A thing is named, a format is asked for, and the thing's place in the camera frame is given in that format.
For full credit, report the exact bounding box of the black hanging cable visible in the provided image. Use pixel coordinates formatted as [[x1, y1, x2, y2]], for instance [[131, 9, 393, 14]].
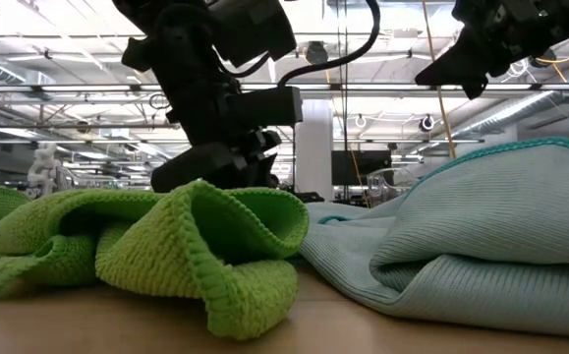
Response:
[[335, 0, 352, 201]]

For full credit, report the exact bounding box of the silver ceiling rail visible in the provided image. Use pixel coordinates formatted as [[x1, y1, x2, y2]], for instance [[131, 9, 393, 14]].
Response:
[[0, 82, 569, 98]]

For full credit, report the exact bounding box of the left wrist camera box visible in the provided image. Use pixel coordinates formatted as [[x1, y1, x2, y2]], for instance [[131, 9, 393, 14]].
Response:
[[224, 86, 305, 128]]

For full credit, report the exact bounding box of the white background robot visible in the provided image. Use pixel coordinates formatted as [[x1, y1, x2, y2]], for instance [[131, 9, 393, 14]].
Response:
[[26, 142, 72, 199]]

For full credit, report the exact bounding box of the white pillar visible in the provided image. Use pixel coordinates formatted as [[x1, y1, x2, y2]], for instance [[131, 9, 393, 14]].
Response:
[[294, 100, 334, 201]]

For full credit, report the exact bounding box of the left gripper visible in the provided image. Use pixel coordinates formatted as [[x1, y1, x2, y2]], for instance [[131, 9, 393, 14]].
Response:
[[149, 78, 285, 194]]

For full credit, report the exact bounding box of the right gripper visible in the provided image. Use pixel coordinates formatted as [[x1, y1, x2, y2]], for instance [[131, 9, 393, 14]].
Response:
[[414, 0, 560, 100]]

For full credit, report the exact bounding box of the yellow cable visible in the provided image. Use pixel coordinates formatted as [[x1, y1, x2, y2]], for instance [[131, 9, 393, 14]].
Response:
[[421, 0, 458, 159]]

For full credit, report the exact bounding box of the brown ceiling pipe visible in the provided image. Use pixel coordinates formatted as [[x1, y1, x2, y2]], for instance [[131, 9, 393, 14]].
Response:
[[0, 121, 182, 131]]

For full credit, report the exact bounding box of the black monitor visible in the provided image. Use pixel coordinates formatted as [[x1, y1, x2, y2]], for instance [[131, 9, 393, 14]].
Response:
[[331, 149, 393, 201]]

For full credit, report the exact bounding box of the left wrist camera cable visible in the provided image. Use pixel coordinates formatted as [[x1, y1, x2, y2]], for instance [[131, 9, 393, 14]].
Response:
[[276, 0, 382, 89]]

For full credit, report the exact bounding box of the grey hanging device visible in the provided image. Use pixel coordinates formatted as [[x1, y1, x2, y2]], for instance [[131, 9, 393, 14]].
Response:
[[303, 40, 329, 66]]

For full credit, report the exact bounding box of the light blue microfiber towel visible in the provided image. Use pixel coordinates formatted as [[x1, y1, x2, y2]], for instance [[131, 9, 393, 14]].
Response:
[[299, 136, 569, 340]]

